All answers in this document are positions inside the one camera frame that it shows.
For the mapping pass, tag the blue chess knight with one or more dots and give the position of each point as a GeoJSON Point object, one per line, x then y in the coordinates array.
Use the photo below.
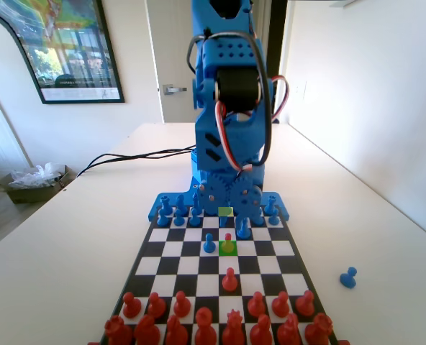
{"type": "Point", "coordinates": [180, 202]}
{"type": "Point", "coordinates": [243, 233]}

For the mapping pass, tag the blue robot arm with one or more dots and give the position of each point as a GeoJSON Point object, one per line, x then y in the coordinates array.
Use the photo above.
{"type": "Point", "coordinates": [249, 143]}

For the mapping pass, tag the clear plastic wrap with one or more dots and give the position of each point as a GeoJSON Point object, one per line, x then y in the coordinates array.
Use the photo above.
{"type": "Point", "coordinates": [36, 176]}

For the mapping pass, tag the blue chess rook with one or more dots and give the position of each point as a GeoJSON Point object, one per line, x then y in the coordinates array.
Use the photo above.
{"type": "Point", "coordinates": [270, 205]}
{"type": "Point", "coordinates": [165, 205]}

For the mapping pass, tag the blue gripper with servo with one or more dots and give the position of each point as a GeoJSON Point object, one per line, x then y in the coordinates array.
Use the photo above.
{"type": "Point", "coordinates": [213, 187]}

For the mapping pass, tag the blue chess pawn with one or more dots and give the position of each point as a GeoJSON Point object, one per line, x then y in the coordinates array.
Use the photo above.
{"type": "Point", "coordinates": [194, 219]}
{"type": "Point", "coordinates": [273, 218]}
{"type": "Point", "coordinates": [348, 279]}
{"type": "Point", "coordinates": [178, 219]}
{"type": "Point", "coordinates": [208, 246]}
{"type": "Point", "coordinates": [162, 220]}
{"type": "Point", "coordinates": [258, 221]}

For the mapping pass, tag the red chess bishop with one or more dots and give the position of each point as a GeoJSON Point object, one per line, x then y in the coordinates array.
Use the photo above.
{"type": "Point", "coordinates": [260, 332]}
{"type": "Point", "coordinates": [177, 332]}

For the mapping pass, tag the red chess knight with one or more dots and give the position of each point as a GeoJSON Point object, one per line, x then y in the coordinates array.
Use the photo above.
{"type": "Point", "coordinates": [146, 330]}
{"type": "Point", "coordinates": [288, 330]}

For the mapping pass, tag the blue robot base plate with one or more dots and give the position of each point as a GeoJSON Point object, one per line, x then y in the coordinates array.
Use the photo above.
{"type": "Point", "coordinates": [284, 213]}

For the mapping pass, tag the red chess rook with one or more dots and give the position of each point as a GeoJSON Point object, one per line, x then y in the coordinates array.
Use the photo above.
{"type": "Point", "coordinates": [319, 330]}
{"type": "Point", "coordinates": [117, 330]}

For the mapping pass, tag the white arched panel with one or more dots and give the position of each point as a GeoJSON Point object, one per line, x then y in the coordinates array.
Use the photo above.
{"type": "Point", "coordinates": [4, 108]}

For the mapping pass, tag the small blue plastic part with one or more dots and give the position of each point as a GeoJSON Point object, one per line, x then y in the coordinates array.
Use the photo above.
{"type": "Point", "coordinates": [276, 121]}

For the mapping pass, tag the framed wall poster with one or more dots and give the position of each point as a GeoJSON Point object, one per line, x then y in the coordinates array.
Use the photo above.
{"type": "Point", "coordinates": [72, 54]}

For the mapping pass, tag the red chess queen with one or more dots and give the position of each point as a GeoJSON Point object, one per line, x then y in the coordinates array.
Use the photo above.
{"type": "Point", "coordinates": [233, 330]}

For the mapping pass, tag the cardboard box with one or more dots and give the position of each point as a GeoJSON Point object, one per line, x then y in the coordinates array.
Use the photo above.
{"type": "Point", "coordinates": [26, 194]}

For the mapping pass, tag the black and white chessboard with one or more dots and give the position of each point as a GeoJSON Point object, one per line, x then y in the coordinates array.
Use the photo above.
{"type": "Point", "coordinates": [191, 266]}

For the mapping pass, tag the red base plate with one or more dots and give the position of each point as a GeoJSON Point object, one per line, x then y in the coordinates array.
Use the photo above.
{"type": "Point", "coordinates": [343, 342]}

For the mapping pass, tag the blue chess bishop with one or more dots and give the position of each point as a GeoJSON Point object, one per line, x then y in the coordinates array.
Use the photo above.
{"type": "Point", "coordinates": [195, 205]}

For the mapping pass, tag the red chess pawn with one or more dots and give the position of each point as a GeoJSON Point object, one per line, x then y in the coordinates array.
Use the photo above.
{"type": "Point", "coordinates": [131, 307]}
{"type": "Point", "coordinates": [230, 282]}
{"type": "Point", "coordinates": [156, 307]}
{"type": "Point", "coordinates": [181, 306]}
{"type": "Point", "coordinates": [304, 305]}
{"type": "Point", "coordinates": [228, 237]}
{"type": "Point", "coordinates": [256, 306]}
{"type": "Point", "coordinates": [280, 306]}

